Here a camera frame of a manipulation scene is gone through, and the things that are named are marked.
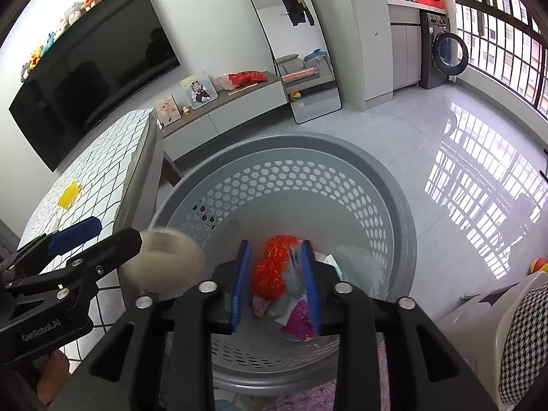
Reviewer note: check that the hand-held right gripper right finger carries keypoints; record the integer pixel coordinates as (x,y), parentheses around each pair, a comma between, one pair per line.
(309,287)

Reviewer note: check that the barred window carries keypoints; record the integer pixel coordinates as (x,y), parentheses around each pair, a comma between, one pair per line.
(505,38)

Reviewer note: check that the black wall television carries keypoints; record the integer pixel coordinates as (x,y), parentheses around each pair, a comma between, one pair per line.
(94,77)

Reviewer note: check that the standing floor mirror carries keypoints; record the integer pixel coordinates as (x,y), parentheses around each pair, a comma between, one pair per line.
(299,30)

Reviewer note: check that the row of plush toys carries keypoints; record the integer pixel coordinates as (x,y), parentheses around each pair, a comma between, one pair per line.
(68,15)

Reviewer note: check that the person's left hand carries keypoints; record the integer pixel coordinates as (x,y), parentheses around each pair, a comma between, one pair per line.
(53,374)

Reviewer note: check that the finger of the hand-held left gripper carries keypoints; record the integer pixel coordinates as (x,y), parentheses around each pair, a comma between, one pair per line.
(75,235)
(115,246)

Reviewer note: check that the grey cloth scrap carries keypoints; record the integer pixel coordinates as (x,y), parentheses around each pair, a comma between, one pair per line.
(291,282)

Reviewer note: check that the wooden board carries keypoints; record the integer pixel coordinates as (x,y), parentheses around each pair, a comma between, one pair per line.
(244,89)

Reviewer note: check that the beige plush ball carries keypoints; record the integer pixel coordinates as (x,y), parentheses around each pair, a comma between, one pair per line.
(167,263)

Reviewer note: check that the large baby photo frame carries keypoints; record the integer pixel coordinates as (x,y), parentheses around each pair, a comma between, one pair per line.
(199,91)

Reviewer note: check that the cream chair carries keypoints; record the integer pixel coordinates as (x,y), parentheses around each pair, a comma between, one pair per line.
(475,334)

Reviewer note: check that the red plastic bag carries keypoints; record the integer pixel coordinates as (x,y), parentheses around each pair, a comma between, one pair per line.
(248,78)
(272,267)

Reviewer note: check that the yellow packet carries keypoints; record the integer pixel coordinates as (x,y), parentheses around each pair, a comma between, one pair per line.
(70,195)

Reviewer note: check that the white paper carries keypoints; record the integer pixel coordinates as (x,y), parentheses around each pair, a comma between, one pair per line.
(330,265)

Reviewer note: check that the houndstooth cushion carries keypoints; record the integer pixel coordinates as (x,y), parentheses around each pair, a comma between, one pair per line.
(526,342)

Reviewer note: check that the grey perforated laundry basket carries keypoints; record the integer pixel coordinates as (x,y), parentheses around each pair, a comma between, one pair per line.
(299,188)

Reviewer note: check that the grey television console cabinet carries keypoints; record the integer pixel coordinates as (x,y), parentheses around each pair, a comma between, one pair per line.
(239,113)

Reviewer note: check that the tall white cabinet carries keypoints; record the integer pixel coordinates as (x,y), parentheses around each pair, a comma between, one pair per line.
(370,43)

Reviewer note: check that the pink plastic bag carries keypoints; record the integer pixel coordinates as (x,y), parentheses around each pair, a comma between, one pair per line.
(222,82)

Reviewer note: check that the pink foil packet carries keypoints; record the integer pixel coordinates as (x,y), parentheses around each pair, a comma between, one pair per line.
(299,321)

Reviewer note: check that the checked white tablecloth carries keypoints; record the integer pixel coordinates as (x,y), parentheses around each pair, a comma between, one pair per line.
(98,167)

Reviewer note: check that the grey washing machine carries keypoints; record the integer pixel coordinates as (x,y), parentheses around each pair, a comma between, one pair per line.
(441,51)

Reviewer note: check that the low white counter cabinet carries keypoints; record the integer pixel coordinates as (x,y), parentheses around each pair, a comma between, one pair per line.
(406,51)

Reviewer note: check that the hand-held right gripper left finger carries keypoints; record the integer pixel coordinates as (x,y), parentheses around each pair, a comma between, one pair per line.
(239,287)

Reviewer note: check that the small baby photo frame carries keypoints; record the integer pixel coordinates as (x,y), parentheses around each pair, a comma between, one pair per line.
(168,110)

